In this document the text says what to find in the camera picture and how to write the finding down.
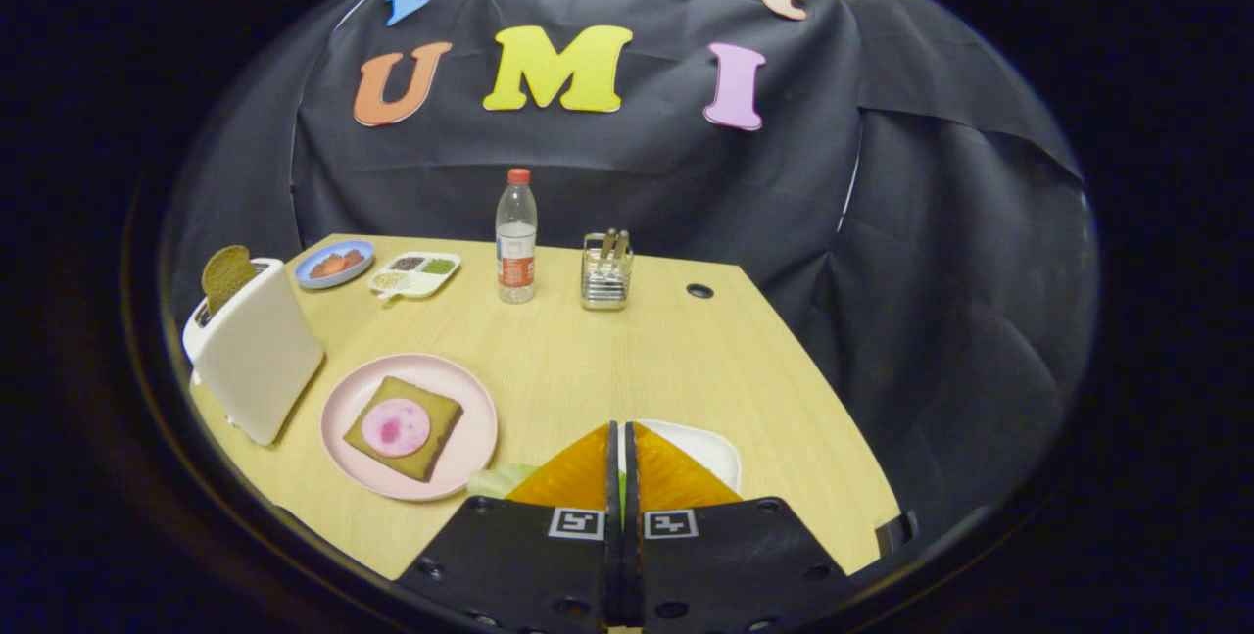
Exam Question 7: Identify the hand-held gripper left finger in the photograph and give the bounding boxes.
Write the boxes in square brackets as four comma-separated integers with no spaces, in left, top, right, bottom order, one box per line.
[397,421,628,634]

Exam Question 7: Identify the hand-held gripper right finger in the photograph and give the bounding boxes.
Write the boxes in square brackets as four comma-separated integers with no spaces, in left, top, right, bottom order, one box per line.
[623,421,873,634]

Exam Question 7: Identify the green lettuce leaf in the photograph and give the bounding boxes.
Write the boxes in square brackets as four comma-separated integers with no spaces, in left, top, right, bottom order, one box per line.
[466,463,628,527]

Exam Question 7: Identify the brown bread slice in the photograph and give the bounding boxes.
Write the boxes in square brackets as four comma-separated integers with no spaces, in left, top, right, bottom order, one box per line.
[202,245,258,318]
[342,376,464,484]

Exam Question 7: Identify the small white dish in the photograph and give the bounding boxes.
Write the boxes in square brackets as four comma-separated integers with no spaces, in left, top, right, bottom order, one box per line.
[617,419,743,495]

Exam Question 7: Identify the pink plate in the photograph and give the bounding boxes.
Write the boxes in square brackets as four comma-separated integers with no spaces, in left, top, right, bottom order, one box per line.
[320,353,500,503]

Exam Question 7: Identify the pink ham slice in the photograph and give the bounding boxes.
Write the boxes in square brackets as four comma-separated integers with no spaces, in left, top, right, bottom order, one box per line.
[361,398,432,459]

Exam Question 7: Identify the metal mesh cutlery holder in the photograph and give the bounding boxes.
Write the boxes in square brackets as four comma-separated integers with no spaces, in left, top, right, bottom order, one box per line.
[580,232,634,312]

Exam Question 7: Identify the white divided tray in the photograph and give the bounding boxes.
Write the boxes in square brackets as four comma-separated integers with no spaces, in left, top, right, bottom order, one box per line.
[368,252,462,302]

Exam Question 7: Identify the clear bottle with red cap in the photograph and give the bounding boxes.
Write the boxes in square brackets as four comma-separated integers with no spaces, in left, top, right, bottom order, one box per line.
[495,168,539,305]

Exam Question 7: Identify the white toaster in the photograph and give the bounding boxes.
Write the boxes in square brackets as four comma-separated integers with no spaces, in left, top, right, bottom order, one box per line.
[182,258,325,447]

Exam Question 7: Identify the blue plate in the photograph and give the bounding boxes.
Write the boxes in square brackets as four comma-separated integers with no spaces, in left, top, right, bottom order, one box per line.
[295,240,376,291]

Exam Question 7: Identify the black backdrop cloth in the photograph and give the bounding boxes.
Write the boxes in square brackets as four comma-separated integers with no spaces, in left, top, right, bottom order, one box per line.
[167,0,1098,557]

